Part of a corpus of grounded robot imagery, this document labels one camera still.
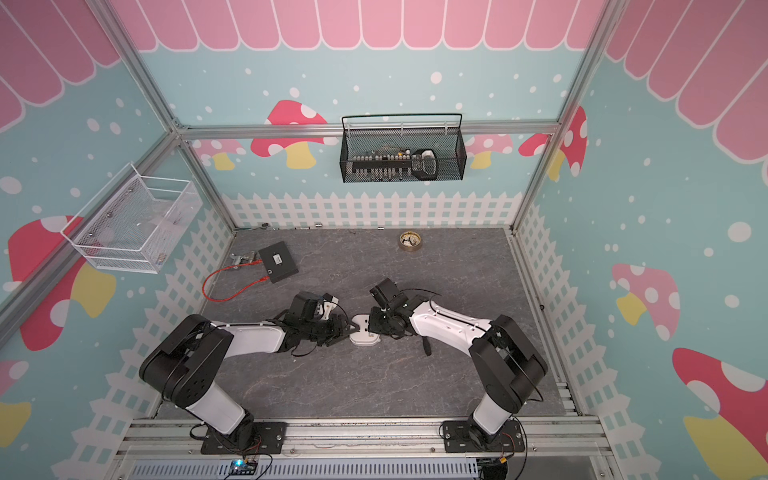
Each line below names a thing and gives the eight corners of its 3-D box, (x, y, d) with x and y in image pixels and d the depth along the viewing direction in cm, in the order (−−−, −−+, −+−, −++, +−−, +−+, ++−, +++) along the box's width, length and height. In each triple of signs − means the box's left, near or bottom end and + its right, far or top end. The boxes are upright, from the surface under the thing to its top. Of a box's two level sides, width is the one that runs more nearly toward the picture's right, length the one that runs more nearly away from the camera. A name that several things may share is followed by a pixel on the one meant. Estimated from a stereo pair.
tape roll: (398, 250, 117) (398, 246, 115) (398, 235, 122) (398, 231, 120) (421, 250, 117) (422, 246, 115) (420, 235, 122) (420, 231, 120)
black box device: (273, 283, 107) (270, 279, 104) (260, 255, 115) (258, 250, 113) (299, 272, 110) (297, 267, 108) (285, 245, 118) (283, 240, 116)
